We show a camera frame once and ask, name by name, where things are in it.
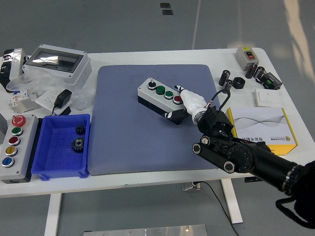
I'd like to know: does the black hex nut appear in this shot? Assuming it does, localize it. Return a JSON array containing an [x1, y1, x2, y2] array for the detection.
[[232, 77, 246, 89]]

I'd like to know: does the white circuit breaker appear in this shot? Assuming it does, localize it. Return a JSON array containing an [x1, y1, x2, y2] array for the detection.
[[7, 88, 34, 109]]

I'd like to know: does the white wall socket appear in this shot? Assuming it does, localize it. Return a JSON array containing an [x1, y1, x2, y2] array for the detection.
[[35, 90, 72, 116]]

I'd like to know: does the grey four-button control box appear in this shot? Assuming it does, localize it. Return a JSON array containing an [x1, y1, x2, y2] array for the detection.
[[137, 77, 189, 125]]

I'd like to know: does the black power adapter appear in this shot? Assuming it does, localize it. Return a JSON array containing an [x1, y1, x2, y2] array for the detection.
[[51, 88, 73, 116]]

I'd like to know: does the clear plastic bag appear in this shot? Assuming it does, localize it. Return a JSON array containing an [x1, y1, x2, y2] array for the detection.
[[6, 66, 95, 110]]

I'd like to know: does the yellow and white cardboard box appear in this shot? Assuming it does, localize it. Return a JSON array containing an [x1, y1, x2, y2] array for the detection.
[[225, 107, 299, 156]]

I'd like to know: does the white and black wrapped enclosure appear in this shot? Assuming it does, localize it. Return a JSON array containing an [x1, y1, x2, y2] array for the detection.
[[0, 48, 29, 93]]

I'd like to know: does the grey five-button control box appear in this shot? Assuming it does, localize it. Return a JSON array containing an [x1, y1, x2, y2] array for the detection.
[[0, 114, 40, 184]]

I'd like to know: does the large black gear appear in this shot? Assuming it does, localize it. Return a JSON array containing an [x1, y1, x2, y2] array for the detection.
[[70, 137, 86, 154]]

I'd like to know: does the blue plastic bin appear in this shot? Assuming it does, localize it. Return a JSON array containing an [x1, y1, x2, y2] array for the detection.
[[31, 113, 91, 180]]

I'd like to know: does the black cylindrical capacitor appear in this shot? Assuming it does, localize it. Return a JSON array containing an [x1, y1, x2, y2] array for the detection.
[[253, 65, 266, 83], [219, 69, 231, 87], [222, 79, 234, 94], [245, 62, 258, 79]]

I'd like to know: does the silver metal floor plate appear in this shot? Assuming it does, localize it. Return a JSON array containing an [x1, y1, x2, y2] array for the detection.
[[83, 224, 208, 236]]

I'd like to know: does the grey enclosure with window lid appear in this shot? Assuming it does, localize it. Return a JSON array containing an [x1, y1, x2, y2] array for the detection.
[[22, 44, 92, 86]]

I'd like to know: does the blue-grey table mat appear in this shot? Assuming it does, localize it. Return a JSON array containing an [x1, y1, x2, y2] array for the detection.
[[90, 64, 222, 176]]

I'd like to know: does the black module with green terminal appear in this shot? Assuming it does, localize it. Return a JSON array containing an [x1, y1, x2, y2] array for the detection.
[[258, 72, 283, 90]]

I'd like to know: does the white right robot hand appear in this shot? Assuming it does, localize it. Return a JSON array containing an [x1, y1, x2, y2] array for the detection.
[[163, 85, 207, 121]]

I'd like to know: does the grey two-button switch box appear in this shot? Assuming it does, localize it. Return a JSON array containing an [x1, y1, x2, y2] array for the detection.
[[235, 46, 258, 72]]

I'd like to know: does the white table leg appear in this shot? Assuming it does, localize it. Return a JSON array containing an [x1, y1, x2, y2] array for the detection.
[[44, 193, 63, 236], [220, 178, 244, 224]]

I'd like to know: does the silver metal bracket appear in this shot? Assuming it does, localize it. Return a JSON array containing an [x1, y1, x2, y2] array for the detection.
[[17, 99, 41, 115]]

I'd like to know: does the grey object at table edge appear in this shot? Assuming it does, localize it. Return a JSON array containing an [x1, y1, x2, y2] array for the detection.
[[0, 113, 8, 137]]

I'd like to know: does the white wall switch plate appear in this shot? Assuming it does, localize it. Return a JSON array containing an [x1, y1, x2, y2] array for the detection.
[[255, 88, 283, 108]]

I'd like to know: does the black cable under table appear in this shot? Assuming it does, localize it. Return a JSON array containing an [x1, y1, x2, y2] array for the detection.
[[196, 181, 240, 236]]

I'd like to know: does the grey box under table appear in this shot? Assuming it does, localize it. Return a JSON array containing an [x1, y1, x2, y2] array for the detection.
[[181, 181, 201, 191]]

